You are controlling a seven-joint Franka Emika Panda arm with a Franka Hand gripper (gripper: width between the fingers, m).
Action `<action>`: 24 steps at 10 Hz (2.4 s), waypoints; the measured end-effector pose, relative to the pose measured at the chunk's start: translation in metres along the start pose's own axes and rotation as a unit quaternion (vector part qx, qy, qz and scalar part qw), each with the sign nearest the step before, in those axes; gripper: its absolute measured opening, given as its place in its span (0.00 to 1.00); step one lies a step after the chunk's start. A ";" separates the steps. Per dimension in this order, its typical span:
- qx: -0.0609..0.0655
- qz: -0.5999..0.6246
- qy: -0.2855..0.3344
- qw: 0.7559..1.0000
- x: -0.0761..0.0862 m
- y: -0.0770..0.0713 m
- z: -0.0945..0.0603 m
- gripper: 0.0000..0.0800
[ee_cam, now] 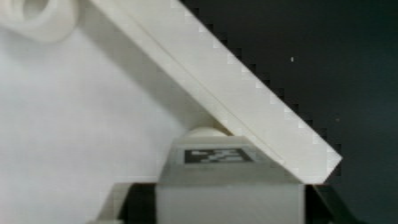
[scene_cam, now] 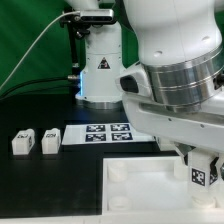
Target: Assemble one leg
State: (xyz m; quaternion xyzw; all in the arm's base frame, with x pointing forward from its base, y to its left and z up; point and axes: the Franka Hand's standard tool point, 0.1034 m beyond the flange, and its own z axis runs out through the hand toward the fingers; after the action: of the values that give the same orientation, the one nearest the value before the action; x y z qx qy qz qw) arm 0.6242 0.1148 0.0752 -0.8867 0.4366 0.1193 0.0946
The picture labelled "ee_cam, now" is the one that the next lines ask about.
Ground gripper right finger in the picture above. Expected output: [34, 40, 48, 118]
[306, 184, 363, 224]

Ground white leg with tag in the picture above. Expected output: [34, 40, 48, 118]
[157, 127, 306, 224]

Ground white square tabletop tray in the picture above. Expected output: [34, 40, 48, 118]
[0, 0, 341, 224]

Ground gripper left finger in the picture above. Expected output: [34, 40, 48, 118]
[87, 183, 157, 224]

